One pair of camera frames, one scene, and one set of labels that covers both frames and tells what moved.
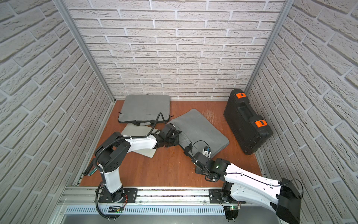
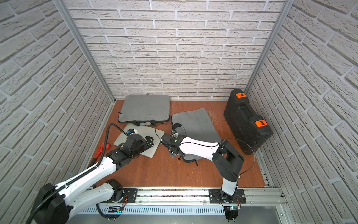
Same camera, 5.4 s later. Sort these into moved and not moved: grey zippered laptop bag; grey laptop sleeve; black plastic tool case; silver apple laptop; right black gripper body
Moved: grey laptop sleeve; right black gripper body
Not moved: grey zippered laptop bag; silver apple laptop; black plastic tool case
